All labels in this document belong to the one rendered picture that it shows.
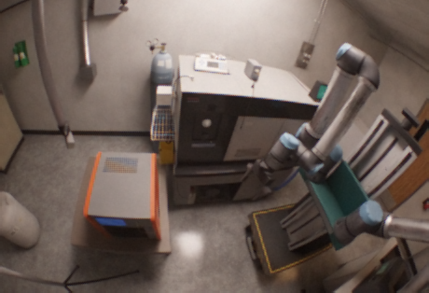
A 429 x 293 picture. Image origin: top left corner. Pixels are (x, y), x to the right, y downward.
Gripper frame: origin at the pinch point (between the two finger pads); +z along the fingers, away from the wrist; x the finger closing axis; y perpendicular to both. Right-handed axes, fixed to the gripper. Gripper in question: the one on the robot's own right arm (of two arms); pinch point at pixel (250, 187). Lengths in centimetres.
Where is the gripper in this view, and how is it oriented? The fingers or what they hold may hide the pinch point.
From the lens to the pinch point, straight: 94.9
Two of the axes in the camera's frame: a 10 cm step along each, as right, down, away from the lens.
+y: 7.9, 2.5, 5.6
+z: -5.1, 7.8, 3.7
